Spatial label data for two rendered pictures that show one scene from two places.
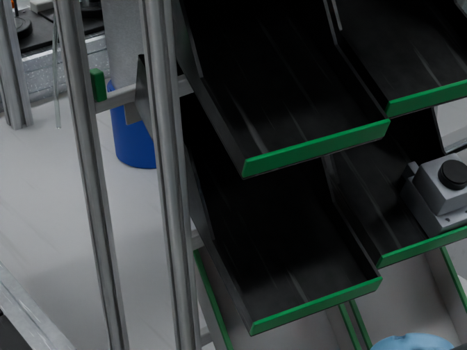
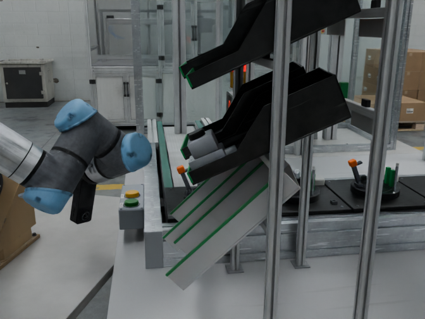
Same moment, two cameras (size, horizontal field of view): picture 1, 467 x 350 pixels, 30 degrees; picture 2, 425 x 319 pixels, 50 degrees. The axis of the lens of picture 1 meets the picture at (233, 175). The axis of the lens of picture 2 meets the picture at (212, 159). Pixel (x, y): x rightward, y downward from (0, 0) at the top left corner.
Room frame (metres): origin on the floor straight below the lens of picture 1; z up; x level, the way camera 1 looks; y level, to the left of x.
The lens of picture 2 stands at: (1.06, -0.88, 1.44)
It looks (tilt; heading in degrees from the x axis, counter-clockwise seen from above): 16 degrees down; 116
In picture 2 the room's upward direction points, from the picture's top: straight up
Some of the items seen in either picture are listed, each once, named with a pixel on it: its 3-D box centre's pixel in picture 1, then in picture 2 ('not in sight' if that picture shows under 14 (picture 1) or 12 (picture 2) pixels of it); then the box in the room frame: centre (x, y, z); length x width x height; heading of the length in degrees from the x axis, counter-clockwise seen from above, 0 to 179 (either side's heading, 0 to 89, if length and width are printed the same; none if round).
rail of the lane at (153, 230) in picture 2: not in sight; (153, 187); (0.24, 0.34, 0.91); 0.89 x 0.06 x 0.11; 124
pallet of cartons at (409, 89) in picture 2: not in sight; (400, 80); (0.45, 7.74, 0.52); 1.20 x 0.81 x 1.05; 123
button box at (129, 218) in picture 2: not in sight; (132, 204); (0.30, 0.15, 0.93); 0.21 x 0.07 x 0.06; 124
